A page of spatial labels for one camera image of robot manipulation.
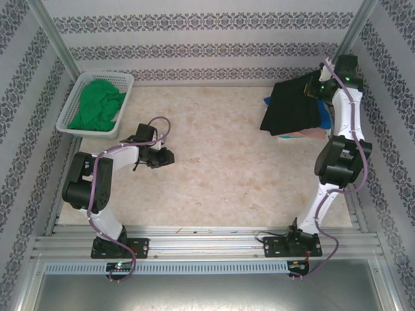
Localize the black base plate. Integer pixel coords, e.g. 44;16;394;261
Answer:
90;238;150;260
264;236;324;259

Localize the aluminium mounting rail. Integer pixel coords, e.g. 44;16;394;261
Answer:
30;226;383;262

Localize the aluminium frame post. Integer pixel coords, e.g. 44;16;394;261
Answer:
318;0;381;91
30;0;84;77

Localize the metal sheet panel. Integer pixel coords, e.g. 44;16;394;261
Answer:
19;259;401;311

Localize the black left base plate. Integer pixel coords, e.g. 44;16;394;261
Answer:
90;238;150;260

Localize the white plastic basket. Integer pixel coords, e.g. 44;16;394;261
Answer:
55;71;135;141

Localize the green t-shirt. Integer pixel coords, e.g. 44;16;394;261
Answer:
67;80;128;132

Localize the thin black cable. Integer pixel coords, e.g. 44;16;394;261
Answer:
255;231;288;243

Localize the slotted grey cable duct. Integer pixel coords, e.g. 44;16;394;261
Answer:
43;260;289;275

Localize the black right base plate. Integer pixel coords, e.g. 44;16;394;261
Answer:
264;236;324;259

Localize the pink folded t-shirt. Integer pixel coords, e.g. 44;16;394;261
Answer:
285;127;329;141

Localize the black t-shirt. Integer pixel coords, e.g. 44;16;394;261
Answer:
259;75;322;137

